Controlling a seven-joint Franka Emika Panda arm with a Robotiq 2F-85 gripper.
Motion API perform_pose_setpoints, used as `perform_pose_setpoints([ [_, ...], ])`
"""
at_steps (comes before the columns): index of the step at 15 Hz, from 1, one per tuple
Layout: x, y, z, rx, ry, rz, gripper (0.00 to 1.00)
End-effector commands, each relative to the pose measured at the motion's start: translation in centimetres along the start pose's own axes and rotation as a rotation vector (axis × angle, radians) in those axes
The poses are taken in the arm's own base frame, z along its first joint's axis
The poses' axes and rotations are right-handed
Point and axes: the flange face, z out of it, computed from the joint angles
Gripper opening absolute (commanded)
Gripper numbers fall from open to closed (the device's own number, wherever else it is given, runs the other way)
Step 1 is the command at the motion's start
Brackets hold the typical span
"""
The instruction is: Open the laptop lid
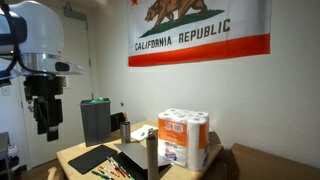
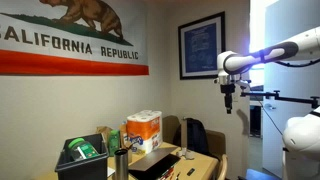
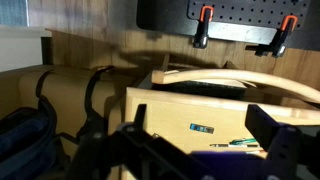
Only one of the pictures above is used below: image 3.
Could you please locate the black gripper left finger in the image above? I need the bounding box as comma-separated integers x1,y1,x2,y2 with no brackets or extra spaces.
114,103,201,180

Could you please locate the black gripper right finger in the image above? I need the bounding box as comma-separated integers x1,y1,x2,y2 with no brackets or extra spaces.
245,104,303,180

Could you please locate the green pen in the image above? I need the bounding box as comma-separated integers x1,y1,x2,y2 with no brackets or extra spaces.
229,137,258,146

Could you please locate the grey pen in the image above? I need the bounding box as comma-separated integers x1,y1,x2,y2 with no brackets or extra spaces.
209,143,262,149

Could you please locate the small blue black label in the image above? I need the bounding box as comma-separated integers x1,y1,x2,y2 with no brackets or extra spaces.
189,123,215,135

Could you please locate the wooden chair with tan cushion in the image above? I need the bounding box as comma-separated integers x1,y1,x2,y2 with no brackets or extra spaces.
0,61,320,161

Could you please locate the orange black spring clamp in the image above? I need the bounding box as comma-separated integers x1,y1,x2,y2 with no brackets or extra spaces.
193,5,215,50
245,14,299,58

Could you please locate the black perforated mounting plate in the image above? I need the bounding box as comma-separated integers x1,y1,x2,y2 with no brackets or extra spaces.
135,0,320,52

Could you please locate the dark blue backpack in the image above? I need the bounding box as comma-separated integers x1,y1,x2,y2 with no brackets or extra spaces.
0,65,116,180

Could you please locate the white low cabinet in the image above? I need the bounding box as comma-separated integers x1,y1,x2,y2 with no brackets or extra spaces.
0,26,53,73

